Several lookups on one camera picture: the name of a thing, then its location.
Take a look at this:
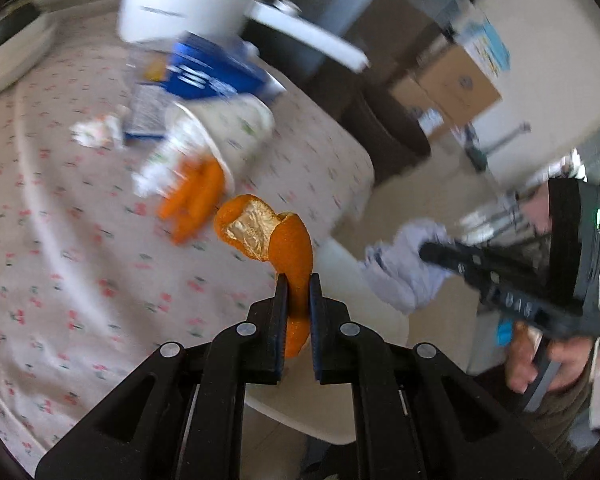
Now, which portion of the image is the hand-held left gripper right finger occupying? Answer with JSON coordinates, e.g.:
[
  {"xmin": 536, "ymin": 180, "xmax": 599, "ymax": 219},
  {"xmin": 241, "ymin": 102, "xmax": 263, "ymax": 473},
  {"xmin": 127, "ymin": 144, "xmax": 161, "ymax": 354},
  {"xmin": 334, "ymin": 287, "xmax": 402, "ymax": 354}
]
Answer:
[{"xmin": 307, "ymin": 272, "xmax": 563, "ymax": 480}]

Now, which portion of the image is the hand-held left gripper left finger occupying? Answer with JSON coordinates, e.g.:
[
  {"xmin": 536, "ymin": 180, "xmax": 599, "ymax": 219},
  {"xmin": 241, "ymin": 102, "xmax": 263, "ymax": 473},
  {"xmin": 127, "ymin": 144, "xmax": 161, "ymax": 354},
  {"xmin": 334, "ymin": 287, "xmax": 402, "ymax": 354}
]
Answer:
[{"xmin": 35, "ymin": 272, "xmax": 288, "ymax": 480}]

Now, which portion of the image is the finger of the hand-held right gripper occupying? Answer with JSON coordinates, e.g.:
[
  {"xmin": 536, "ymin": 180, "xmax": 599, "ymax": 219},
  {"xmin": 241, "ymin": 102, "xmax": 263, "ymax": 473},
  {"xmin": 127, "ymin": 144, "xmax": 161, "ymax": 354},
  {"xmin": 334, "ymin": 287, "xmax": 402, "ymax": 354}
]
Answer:
[{"xmin": 419, "ymin": 240, "xmax": 501, "ymax": 291}]

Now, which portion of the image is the pale lavender cloth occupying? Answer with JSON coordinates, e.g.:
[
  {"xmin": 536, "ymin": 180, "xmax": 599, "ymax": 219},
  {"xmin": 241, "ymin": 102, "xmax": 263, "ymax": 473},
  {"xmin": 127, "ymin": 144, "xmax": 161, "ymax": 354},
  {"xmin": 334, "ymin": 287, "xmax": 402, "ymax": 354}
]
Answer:
[{"xmin": 360, "ymin": 218, "xmax": 453, "ymax": 313}]

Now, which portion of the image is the orange peel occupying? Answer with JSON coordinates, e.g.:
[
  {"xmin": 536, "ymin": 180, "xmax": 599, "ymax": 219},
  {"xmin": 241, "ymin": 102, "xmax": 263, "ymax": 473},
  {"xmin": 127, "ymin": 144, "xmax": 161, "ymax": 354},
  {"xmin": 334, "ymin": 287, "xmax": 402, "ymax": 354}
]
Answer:
[{"xmin": 214, "ymin": 195, "xmax": 315, "ymax": 359}]

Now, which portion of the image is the person's right hand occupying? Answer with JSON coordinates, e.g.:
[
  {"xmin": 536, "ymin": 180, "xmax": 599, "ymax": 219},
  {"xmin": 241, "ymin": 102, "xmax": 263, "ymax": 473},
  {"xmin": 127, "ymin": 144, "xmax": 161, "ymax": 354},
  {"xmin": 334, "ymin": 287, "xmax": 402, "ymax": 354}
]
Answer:
[{"xmin": 505, "ymin": 324, "xmax": 600, "ymax": 395}]

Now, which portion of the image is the metal rack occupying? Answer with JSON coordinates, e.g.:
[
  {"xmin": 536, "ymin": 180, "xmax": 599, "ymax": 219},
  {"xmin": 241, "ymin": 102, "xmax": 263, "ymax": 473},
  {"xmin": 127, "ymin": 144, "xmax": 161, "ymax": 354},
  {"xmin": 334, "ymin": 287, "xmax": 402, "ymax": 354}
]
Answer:
[{"xmin": 460, "ymin": 125, "xmax": 551, "ymax": 243}]

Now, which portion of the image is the orange carrot stick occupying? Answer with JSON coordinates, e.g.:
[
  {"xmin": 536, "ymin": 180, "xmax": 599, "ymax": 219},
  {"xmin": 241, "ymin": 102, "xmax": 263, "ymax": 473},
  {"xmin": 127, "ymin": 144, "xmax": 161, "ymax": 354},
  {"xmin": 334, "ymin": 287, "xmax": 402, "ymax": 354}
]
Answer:
[
  {"xmin": 180, "ymin": 159, "xmax": 226, "ymax": 228},
  {"xmin": 159, "ymin": 170, "xmax": 206, "ymax": 246}
]

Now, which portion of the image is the dark bin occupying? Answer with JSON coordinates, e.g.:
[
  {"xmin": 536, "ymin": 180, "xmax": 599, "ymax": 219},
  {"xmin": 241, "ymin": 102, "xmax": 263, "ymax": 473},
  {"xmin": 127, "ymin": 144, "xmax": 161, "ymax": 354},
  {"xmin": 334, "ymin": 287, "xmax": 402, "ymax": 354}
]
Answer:
[{"xmin": 340, "ymin": 87, "xmax": 431, "ymax": 188}]

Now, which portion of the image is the small cardboard box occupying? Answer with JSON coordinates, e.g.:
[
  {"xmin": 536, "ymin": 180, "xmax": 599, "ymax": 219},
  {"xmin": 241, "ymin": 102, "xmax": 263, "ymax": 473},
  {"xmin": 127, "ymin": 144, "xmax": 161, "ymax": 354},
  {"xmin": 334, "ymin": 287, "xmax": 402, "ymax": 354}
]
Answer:
[{"xmin": 390, "ymin": 75, "xmax": 446, "ymax": 141}]

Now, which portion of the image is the person's olive clothing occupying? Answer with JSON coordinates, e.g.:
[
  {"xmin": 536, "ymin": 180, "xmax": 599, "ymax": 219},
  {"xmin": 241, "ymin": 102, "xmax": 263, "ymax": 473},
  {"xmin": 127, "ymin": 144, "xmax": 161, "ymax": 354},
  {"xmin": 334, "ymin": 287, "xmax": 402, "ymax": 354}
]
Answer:
[{"xmin": 472, "ymin": 360, "xmax": 600, "ymax": 453}]

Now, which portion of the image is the large cardboard box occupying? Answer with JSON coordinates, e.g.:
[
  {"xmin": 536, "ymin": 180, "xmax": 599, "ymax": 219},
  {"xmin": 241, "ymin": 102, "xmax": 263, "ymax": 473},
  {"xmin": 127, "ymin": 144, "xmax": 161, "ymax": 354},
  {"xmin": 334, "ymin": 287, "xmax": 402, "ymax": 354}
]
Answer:
[{"xmin": 415, "ymin": 45, "xmax": 503, "ymax": 128}]

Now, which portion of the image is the white crumpled wrapper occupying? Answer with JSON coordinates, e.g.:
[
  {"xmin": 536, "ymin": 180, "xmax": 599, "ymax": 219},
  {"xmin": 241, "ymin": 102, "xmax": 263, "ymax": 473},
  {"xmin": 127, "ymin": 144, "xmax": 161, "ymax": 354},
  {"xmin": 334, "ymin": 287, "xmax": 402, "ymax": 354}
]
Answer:
[{"xmin": 132, "ymin": 125, "xmax": 206, "ymax": 198}]

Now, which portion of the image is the white printed paper cup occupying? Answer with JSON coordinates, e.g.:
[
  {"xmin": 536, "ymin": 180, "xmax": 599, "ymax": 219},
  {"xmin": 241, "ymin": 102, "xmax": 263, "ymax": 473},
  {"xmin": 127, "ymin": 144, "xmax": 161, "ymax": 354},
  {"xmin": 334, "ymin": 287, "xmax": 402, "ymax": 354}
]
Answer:
[{"xmin": 165, "ymin": 95, "xmax": 276, "ymax": 196}]

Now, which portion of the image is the blue and white printed box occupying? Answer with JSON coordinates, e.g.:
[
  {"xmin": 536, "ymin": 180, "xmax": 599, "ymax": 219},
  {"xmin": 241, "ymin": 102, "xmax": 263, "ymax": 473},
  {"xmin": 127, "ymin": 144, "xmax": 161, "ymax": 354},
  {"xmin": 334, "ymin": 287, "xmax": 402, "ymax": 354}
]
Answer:
[{"xmin": 450, "ymin": 0, "xmax": 511, "ymax": 78}]

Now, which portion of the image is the blue carton box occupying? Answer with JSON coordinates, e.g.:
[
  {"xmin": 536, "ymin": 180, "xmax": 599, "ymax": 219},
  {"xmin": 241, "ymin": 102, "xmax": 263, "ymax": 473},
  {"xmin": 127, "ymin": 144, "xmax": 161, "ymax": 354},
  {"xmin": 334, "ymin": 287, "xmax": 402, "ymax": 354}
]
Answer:
[{"xmin": 124, "ymin": 31, "xmax": 287, "ymax": 143}]

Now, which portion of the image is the crumpled white tissue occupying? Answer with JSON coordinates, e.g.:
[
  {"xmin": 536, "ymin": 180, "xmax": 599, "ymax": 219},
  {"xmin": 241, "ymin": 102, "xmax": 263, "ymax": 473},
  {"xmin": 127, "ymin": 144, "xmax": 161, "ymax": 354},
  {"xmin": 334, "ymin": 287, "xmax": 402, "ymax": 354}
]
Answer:
[{"xmin": 70, "ymin": 114, "xmax": 128, "ymax": 150}]

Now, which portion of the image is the light blue pole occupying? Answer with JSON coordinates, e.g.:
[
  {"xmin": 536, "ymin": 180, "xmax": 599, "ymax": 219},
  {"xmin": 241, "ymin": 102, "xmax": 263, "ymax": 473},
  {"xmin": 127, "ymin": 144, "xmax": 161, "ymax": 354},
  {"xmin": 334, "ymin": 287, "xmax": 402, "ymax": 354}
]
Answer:
[{"xmin": 315, "ymin": 0, "xmax": 381, "ymax": 61}]

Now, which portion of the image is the white bowl with dark contents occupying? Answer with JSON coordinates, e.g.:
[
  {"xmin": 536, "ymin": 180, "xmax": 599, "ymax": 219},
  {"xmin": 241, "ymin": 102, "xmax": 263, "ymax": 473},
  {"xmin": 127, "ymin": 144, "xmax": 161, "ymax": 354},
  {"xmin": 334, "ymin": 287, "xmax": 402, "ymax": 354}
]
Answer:
[{"xmin": 0, "ymin": 2, "xmax": 58, "ymax": 98}]

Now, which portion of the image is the white pot with handle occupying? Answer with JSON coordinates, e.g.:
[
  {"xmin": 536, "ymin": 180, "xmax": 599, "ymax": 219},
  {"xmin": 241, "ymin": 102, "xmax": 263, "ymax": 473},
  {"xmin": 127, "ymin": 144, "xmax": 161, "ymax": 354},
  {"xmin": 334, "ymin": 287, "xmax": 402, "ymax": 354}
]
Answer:
[{"xmin": 117, "ymin": 0, "xmax": 371, "ymax": 72}]

